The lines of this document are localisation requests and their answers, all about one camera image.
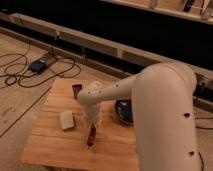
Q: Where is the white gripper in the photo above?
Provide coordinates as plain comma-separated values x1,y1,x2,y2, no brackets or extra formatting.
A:
84,103,101,150

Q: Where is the red chili pepper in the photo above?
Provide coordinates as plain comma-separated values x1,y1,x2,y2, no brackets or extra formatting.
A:
89,125,92,146

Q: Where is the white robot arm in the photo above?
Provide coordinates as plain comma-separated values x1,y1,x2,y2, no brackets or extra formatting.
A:
77,62,201,171

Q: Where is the dark ceramic bowl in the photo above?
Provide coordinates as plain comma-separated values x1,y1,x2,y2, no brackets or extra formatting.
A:
115,100,133,125

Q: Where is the white sponge block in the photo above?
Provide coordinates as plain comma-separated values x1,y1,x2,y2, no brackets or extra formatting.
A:
59,111,75,130

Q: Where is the brown wooden block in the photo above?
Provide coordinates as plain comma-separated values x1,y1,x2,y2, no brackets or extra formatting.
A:
72,84,82,98

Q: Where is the black power adapter box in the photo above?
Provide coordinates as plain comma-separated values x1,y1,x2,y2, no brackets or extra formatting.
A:
29,60,47,74

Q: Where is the wooden beam rail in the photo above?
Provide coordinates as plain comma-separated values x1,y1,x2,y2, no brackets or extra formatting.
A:
0,12,213,79

